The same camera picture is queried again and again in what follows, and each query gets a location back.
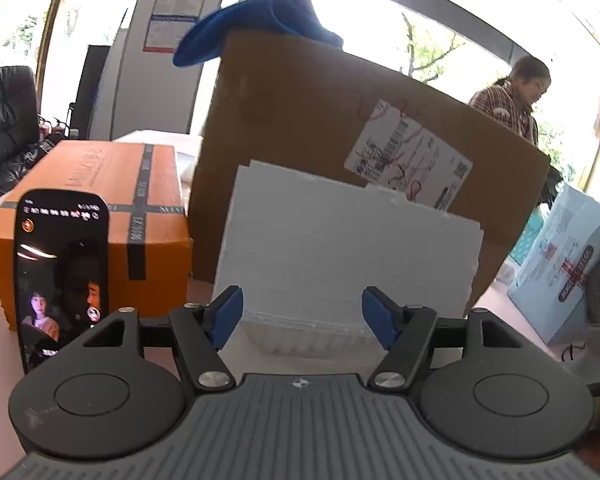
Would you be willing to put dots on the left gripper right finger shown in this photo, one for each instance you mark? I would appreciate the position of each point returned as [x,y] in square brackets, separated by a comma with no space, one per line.
[477,383]

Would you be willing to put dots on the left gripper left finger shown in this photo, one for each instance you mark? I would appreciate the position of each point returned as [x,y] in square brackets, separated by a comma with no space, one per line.
[125,383]

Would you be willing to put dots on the light blue cardboard box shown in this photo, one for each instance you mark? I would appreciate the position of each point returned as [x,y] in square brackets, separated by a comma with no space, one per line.
[549,288]

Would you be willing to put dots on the orange shoe box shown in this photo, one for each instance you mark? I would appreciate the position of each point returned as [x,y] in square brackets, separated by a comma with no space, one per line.
[150,252]

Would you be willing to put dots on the black smartphone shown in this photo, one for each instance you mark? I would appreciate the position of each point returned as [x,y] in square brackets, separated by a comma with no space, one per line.
[60,270]

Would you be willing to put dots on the teal flat box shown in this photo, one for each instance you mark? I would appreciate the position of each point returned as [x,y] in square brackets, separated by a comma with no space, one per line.
[529,234]

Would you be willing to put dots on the white foam board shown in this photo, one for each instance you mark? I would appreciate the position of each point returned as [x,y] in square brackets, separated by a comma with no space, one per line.
[303,248]

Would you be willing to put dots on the black leather sofa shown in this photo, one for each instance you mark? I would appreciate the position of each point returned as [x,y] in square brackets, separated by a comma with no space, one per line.
[21,143]

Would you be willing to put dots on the person in plaid jacket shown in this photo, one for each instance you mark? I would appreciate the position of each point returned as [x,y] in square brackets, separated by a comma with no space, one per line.
[510,99]

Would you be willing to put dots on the brown cardboard box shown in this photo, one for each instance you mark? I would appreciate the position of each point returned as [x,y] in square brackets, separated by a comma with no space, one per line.
[299,104]

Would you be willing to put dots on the blue cloth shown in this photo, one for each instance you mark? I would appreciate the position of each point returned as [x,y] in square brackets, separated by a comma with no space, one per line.
[205,40]

